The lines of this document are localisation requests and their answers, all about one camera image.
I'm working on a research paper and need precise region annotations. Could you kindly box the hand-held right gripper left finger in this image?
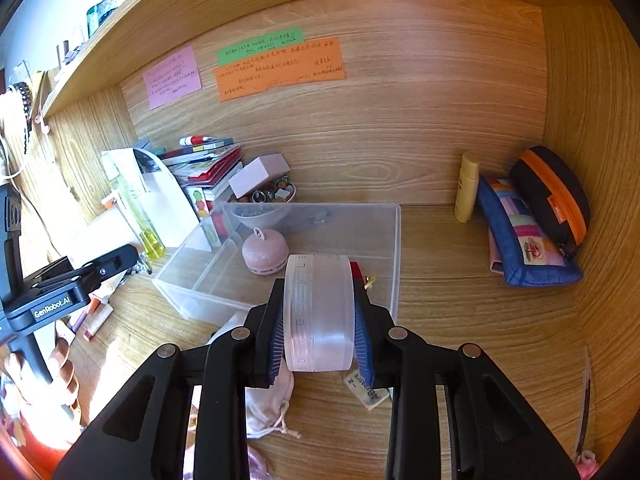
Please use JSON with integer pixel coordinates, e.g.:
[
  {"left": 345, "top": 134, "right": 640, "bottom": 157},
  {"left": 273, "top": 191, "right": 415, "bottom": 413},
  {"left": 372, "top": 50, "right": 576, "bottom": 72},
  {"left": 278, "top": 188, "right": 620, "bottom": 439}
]
[{"left": 52, "top": 277, "right": 296, "bottom": 480}]

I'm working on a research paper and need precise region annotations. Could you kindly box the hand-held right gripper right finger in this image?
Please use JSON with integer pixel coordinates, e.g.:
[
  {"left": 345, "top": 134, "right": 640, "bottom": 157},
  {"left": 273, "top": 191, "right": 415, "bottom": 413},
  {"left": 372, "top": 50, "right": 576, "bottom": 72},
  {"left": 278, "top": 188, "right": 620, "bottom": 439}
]
[{"left": 350, "top": 280, "right": 583, "bottom": 480}]

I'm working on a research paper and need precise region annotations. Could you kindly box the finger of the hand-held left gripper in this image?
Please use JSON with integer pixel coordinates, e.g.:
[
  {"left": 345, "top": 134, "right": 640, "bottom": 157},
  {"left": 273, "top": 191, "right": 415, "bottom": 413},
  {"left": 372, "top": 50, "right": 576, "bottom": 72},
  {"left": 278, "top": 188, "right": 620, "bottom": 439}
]
[{"left": 22, "top": 244, "right": 140, "bottom": 293}]

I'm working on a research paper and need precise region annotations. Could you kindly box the translucent round plastic container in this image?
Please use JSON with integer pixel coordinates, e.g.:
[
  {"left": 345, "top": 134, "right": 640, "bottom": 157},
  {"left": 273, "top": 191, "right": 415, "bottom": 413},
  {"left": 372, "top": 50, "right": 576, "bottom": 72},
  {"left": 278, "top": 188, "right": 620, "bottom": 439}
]
[{"left": 283, "top": 254, "right": 357, "bottom": 373}]

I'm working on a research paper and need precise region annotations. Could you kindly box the clear plastic storage box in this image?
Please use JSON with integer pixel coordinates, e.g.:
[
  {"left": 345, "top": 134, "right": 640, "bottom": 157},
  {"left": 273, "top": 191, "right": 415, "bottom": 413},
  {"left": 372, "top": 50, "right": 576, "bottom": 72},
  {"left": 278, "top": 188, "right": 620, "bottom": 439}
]
[{"left": 151, "top": 202, "right": 402, "bottom": 323}]

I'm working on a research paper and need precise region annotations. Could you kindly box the wooden desktop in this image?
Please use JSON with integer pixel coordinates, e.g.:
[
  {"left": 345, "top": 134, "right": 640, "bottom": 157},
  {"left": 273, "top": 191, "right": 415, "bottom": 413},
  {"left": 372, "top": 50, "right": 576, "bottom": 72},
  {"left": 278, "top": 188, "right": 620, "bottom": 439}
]
[{"left": 65, "top": 204, "right": 616, "bottom": 480}]

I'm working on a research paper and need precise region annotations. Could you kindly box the person's left hand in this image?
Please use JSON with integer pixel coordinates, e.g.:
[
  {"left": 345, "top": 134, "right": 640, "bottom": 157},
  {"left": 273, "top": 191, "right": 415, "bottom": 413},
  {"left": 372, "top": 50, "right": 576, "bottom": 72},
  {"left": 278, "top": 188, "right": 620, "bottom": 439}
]
[{"left": 5, "top": 320, "right": 83, "bottom": 421}]

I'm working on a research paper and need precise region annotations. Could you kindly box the handwritten paper tag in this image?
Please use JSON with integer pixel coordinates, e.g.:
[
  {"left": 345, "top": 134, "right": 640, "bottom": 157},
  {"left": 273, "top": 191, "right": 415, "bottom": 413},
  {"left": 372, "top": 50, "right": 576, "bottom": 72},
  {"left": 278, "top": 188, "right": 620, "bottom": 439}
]
[{"left": 344, "top": 370, "right": 391, "bottom": 411}]

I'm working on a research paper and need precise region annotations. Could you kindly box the pink lipstick tube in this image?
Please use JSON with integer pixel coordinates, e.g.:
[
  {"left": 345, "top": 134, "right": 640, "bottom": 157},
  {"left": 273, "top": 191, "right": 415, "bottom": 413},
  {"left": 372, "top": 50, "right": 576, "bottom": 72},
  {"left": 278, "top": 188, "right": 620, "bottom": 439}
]
[{"left": 82, "top": 305, "right": 113, "bottom": 342}]

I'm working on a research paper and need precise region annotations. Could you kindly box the clear bottle with yellow liquid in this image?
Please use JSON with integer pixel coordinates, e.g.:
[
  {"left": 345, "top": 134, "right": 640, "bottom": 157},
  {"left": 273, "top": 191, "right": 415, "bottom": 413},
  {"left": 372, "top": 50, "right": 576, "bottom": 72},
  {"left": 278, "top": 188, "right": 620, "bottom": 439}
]
[{"left": 112, "top": 165, "right": 166, "bottom": 261}]

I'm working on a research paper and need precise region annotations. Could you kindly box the red charm with gold key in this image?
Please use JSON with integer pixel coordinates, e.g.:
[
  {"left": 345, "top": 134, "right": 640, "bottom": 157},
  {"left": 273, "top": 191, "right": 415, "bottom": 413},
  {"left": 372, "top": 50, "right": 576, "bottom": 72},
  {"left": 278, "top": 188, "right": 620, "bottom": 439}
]
[{"left": 348, "top": 261, "right": 380, "bottom": 292}]

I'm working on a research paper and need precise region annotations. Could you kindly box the pink round mini vacuum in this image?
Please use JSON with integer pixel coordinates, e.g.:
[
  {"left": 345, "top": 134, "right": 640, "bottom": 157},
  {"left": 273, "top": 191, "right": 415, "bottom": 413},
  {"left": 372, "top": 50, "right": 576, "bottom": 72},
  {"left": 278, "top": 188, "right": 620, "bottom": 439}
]
[{"left": 242, "top": 227, "right": 290, "bottom": 277}]

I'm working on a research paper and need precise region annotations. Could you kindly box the white paper folder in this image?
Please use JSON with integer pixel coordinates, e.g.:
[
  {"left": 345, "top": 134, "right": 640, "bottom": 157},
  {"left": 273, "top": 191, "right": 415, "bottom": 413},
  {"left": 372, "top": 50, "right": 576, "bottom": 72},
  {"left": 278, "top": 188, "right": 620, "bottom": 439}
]
[{"left": 101, "top": 147, "right": 201, "bottom": 251}]

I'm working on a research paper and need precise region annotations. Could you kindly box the fruit picture booklet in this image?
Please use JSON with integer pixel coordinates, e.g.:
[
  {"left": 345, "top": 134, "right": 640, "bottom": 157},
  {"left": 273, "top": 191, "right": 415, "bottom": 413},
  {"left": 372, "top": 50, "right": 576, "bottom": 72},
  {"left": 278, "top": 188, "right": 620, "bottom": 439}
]
[{"left": 192, "top": 187, "right": 217, "bottom": 221}]

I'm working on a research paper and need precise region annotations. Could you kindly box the small red and white carton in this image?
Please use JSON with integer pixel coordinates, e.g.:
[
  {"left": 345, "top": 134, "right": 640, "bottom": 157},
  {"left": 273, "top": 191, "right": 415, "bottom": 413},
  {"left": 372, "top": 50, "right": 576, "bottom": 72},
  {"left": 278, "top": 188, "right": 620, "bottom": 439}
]
[{"left": 202, "top": 210, "right": 235, "bottom": 248}]

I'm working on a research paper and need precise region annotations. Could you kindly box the grey bowl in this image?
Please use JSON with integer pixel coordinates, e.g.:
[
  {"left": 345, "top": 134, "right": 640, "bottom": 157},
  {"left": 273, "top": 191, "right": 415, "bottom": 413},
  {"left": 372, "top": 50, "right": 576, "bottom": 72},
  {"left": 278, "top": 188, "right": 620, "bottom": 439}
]
[{"left": 230, "top": 195, "right": 296, "bottom": 235}]

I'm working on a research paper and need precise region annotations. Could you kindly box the stack of books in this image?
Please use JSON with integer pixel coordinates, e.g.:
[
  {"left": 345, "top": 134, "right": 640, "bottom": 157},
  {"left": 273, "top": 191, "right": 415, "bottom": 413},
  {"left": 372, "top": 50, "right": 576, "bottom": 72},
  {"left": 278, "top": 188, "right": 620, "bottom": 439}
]
[{"left": 160, "top": 137, "right": 246, "bottom": 221}]

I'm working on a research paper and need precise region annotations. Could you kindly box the pile of stone beads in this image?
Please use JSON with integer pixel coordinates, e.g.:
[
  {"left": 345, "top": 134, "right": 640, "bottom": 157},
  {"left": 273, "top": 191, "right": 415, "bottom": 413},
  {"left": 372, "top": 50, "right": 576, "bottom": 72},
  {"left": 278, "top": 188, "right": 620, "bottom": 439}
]
[{"left": 240, "top": 176, "right": 297, "bottom": 206}]

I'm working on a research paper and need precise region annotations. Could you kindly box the white cardboard box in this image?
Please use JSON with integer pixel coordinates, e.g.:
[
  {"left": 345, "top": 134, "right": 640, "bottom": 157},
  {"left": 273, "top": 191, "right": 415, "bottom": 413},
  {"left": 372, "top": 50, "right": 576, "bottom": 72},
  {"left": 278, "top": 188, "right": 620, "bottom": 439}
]
[{"left": 228, "top": 155, "right": 291, "bottom": 199}]

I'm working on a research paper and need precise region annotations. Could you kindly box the black and white headband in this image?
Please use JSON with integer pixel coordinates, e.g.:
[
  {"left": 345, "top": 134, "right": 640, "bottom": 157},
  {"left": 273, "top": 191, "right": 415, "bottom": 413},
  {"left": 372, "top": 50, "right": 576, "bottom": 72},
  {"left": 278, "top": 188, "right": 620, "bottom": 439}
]
[{"left": 10, "top": 80, "right": 35, "bottom": 156}]

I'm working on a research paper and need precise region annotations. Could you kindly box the blue patchwork pouch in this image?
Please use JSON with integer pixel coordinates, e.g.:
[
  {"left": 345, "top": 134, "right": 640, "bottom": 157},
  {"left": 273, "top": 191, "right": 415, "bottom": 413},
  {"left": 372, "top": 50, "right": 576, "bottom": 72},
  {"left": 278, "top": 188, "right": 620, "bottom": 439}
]
[{"left": 475, "top": 174, "right": 585, "bottom": 287}]

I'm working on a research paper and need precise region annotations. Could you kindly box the cream lotion bottle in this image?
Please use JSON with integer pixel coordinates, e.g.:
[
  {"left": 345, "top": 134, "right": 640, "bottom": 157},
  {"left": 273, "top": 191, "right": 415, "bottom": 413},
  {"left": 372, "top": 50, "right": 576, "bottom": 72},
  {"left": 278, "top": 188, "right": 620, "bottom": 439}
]
[{"left": 454, "top": 152, "right": 481, "bottom": 223}]

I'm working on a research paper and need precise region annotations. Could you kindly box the pink paper note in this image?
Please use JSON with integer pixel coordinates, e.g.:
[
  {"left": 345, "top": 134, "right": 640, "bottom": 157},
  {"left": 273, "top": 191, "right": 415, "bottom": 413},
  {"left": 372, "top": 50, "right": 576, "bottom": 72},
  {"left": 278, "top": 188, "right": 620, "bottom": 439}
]
[{"left": 142, "top": 45, "right": 202, "bottom": 111}]

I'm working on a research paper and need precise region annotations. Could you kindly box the black pen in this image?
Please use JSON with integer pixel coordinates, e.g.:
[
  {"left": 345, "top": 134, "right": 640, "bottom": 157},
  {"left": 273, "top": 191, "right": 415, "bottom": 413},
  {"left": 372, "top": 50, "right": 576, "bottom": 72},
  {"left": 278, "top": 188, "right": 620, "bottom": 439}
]
[{"left": 575, "top": 350, "right": 597, "bottom": 458}]

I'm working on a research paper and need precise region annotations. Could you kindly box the wooden shelf board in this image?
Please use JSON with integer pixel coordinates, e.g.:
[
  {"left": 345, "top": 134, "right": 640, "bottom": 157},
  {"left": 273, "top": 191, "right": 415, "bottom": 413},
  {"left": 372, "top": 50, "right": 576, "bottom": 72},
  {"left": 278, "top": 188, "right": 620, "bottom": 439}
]
[{"left": 40, "top": 0, "right": 616, "bottom": 118}]

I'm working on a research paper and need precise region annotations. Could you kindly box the black case with orange zipper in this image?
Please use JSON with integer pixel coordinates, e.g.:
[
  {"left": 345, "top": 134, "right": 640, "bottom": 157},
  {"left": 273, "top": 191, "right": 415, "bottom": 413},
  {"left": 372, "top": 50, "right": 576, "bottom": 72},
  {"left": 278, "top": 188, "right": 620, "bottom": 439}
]
[{"left": 510, "top": 146, "right": 592, "bottom": 260}]

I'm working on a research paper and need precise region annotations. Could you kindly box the pink hair clip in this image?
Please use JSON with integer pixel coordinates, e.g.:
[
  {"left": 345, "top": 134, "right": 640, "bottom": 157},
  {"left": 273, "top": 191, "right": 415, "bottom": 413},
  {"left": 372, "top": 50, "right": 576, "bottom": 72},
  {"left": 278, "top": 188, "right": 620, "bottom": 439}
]
[{"left": 575, "top": 450, "right": 602, "bottom": 479}]

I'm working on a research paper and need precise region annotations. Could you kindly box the teal glass jar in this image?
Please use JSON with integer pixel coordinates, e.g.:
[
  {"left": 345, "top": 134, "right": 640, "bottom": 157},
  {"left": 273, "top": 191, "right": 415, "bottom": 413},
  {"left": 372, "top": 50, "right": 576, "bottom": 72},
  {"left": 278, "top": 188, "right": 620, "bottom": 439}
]
[{"left": 86, "top": 0, "right": 118, "bottom": 38}]

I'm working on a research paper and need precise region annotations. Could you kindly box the orange paper note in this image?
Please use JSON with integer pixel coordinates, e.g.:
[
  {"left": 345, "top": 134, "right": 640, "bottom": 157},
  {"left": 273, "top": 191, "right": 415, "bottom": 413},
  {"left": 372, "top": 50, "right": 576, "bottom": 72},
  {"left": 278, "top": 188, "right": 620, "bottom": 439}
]
[{"left": 212, "top": 36, "right": 347, "bottom": 102}]

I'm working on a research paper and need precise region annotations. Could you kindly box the green paper note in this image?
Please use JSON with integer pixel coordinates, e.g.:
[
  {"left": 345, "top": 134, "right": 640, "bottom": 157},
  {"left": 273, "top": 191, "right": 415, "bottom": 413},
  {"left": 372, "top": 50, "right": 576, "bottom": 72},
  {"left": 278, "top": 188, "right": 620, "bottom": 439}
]
[{"left": 217, "top": 26, "right": 305, "bottom": 66}]

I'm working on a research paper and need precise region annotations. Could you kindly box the white drawstring pouch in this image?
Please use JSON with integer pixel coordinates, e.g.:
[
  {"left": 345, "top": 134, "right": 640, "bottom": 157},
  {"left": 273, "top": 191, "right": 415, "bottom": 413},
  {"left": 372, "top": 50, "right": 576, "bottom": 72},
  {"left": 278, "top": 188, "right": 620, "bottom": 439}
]
[{"left": 245, "top": 367, "right": 302, "bottom": 440}]

